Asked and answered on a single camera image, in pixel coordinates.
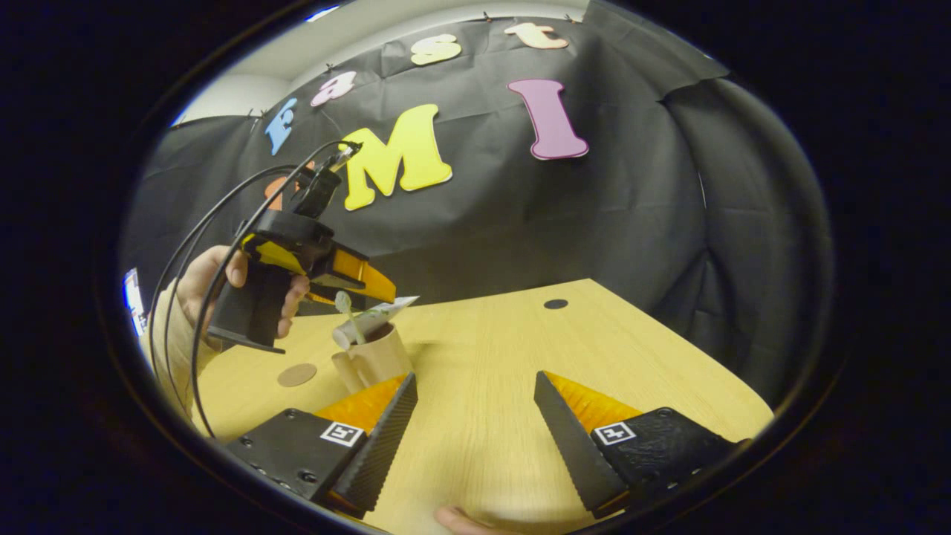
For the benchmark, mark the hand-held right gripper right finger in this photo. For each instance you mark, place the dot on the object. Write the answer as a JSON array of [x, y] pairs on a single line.
[[572, 446]]

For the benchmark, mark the pale green toothbrush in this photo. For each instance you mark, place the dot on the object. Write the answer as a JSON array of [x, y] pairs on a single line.
[[344, 303]]

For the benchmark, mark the beige cup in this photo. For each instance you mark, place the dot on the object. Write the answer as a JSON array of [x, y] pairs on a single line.
[[379, 360]]

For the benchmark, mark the white toothpaste tube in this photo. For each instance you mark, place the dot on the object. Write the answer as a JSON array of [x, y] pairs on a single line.
[[371, 316]]

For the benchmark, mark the computer monitor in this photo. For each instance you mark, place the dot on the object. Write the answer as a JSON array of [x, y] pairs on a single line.
[[134, 301]]

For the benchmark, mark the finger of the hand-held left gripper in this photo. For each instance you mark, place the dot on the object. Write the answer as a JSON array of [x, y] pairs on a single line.
[[323, 299], [360, 273]]

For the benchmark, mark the wooden desktop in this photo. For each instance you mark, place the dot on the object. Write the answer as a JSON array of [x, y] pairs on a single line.
[[483, 349]]

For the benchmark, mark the black backdrop cloth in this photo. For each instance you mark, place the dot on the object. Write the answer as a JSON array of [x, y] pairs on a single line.
[[594, 223]]

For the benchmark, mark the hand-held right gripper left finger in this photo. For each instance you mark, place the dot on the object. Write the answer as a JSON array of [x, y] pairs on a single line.
[[379, 446]]

